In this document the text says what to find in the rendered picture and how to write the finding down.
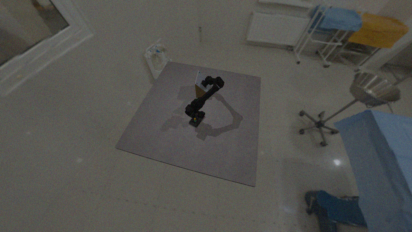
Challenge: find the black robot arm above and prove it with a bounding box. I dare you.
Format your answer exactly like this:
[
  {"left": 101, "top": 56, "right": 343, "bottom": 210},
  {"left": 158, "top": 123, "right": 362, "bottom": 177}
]
[{"left": 185, "top": 76, "right": 224, "bottom": 118}]

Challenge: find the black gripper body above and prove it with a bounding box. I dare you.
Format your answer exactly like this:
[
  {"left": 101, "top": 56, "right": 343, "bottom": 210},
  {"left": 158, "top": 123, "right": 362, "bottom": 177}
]
[{"left": 185, "top": 104, "right": 205, "bottom": 119}]

